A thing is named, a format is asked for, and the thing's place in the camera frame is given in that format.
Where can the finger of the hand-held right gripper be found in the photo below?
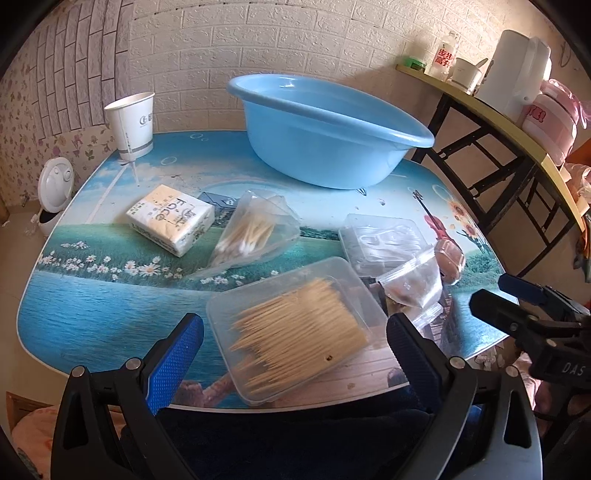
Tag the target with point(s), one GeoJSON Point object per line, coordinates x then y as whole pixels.
{"type": "Point", "coordinates": [519, 285]}
{"type": "Point", "coordinates": [505, 314]}

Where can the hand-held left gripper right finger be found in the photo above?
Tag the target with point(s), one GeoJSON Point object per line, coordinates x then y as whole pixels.
{"type": "Point", "coordinates": [412, 355]}

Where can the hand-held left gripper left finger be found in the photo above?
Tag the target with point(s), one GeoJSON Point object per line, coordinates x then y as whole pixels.
{"type": "Point", "coordinates": [181, 355]}

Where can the small clear zip bag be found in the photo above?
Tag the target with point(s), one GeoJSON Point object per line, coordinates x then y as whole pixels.
{"type": "Point", "coordinates": [413, 281]}

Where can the clear box of toothpicks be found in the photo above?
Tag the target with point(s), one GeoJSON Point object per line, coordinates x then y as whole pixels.
{"type": "Point", "coordinates": [295, 332]}

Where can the clear box of floss picks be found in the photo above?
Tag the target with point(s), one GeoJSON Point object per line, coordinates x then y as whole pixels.
{"type": "Point", "coordinates": [378, 240]}

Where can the cream tissue pack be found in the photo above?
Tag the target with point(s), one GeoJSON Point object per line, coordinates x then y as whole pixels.
{"type": "Point", "coordinates": [171, 219]}

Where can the clear bag of cotton swabs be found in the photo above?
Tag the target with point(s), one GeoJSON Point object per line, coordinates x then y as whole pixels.
{"type": "Point", "coordinates": [251, 233]}

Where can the light blue plastic basin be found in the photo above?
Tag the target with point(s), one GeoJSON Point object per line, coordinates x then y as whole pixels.
{"type": "Point", "coordinates": [323, 138]}

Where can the small green container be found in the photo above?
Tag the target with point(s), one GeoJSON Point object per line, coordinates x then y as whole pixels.
{"type": "Point", "coordinates": [413, 63]}

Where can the pink cloth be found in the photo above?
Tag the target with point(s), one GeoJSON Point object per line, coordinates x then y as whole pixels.
{"type": "Point", "coordinates": [524, 374]}
{"type": "Point", "coordinates": [27, 429]}

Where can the pink plastic bag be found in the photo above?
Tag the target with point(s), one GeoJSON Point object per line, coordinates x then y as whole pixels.
{"type": "Point", "coordinates": [581, 182]}

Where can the person's dark blue clothing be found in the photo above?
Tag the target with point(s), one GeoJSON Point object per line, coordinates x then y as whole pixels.
{"type": "Point", "coordinates": [300, 438]}

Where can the pink rice cooker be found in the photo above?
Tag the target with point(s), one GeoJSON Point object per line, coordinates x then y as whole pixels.
{"type": "Point", "coordinates": [547, 124]}

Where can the small white trash bin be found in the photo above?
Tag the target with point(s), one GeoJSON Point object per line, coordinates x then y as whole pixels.
{"type": "Point", "coordinates": [53, 189]}

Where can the white electric kettle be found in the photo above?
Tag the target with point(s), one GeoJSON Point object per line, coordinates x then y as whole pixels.
{"type": "Point", "coordinates": [512, 74]}

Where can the white cup with spoon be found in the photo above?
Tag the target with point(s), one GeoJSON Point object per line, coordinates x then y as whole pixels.
{"type": "Point", "coordinates": [464, 76]}

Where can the white paper cup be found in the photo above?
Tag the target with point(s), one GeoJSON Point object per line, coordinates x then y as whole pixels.
{"type": "Point", "coordinates": [131, 124]}

